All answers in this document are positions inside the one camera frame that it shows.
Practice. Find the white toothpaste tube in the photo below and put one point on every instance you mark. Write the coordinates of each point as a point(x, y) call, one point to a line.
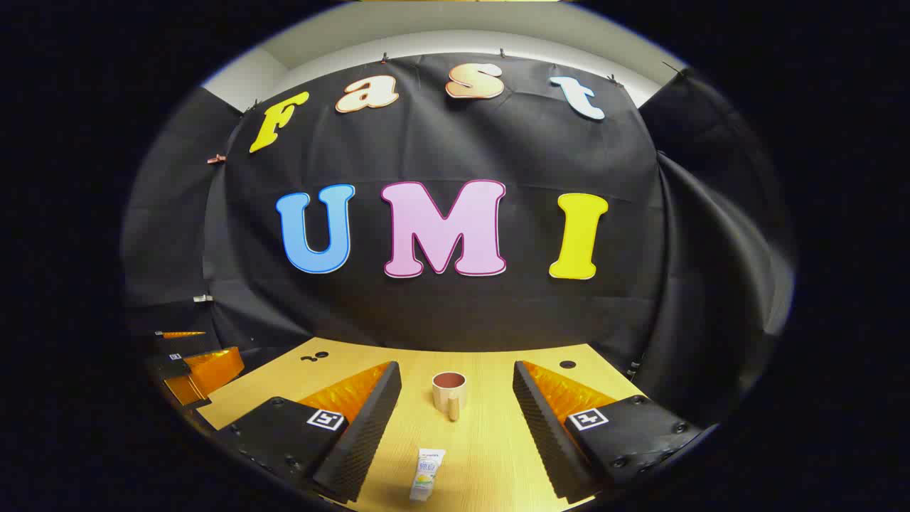
point(426, 473)

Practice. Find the wooden desktop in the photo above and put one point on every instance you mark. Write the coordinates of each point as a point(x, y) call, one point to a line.
point(483, 441)

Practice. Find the black backdrop cloth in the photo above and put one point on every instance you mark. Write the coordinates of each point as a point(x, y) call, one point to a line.
point(455, 142)

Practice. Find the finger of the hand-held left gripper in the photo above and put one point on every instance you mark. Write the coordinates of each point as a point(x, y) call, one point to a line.
point(181, 333)
point(206, 373)

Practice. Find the beige cup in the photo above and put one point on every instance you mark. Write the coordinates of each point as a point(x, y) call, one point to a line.
point(444, 398)

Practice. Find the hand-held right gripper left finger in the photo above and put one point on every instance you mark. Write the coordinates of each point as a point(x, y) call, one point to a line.
point(366, 434)

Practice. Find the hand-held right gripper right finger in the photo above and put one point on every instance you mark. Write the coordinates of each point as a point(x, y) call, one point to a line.
point(544, 434)

